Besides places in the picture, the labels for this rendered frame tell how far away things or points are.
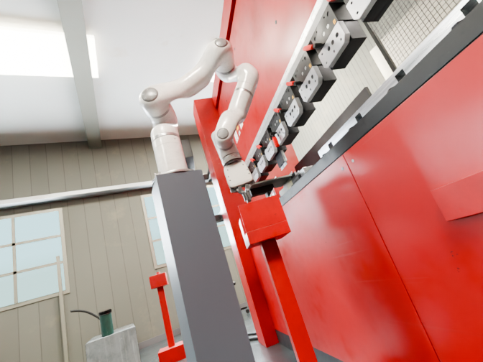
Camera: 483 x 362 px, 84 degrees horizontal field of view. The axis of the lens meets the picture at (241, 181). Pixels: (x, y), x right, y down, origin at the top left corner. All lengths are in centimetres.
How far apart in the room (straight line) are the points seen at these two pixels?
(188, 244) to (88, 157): 445
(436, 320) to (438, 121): 49
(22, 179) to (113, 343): 291
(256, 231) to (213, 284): 24
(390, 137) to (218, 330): 76
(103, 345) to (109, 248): 159
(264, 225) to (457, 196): 59
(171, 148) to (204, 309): 62
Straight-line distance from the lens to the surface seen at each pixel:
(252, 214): 101
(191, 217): 100
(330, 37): 113
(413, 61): 89
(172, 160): 111
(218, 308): 98
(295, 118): 136
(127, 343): 367
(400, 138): 76
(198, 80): 131
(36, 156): 543
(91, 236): 481
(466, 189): 67
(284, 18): 143
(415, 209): 78
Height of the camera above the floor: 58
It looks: 18 degrees up
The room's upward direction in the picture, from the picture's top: 18 degrees counter-clockwise
